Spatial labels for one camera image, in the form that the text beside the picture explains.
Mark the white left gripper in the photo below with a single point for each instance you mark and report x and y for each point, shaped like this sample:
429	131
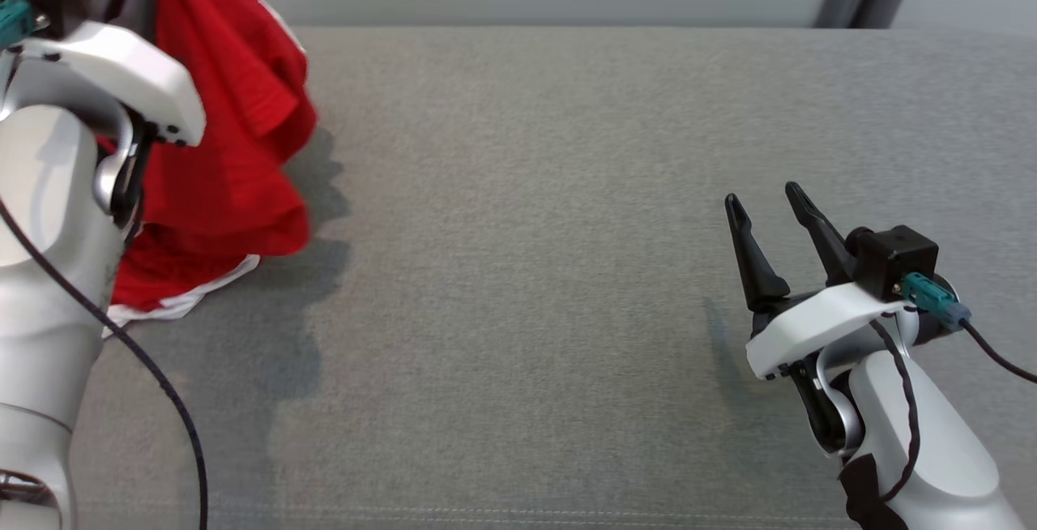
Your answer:
121	68

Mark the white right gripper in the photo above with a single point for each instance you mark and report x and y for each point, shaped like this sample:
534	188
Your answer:
818	323

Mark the red white jersey shirt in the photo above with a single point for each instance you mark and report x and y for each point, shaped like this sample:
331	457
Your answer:
227	108

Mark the grey fabric sofa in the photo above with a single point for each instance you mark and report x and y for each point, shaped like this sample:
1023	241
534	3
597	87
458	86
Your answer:
527	271

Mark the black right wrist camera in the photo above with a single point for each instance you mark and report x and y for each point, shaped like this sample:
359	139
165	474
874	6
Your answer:
895	258

